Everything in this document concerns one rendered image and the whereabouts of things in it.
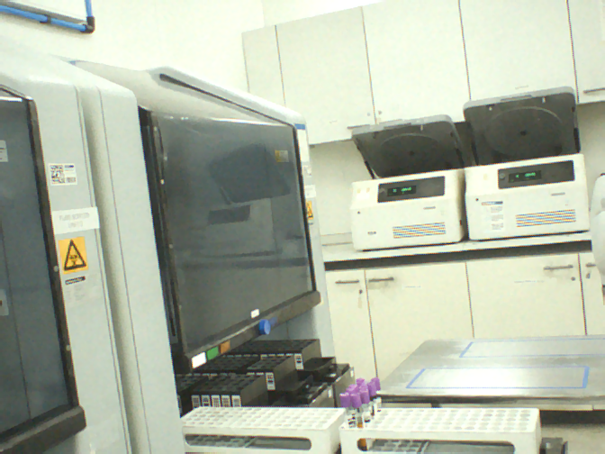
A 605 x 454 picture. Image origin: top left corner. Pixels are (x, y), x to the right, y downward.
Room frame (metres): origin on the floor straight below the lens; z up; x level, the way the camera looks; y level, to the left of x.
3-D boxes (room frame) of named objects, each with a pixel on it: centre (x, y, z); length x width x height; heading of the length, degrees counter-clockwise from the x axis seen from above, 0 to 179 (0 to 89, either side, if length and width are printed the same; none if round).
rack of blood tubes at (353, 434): (1.05, -0.16, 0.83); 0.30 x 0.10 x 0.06; 67
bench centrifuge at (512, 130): (3.47, -1.12, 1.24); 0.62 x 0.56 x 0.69; 158
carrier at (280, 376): (1.49, 0.10, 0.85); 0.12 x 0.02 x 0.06; 157
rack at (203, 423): (1.17, 0.13, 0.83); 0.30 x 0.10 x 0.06; 67
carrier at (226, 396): (1.36, 0.18, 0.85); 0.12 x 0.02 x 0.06; 157
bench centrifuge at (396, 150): (3.69, -0.59, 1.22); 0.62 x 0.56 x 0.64; 155
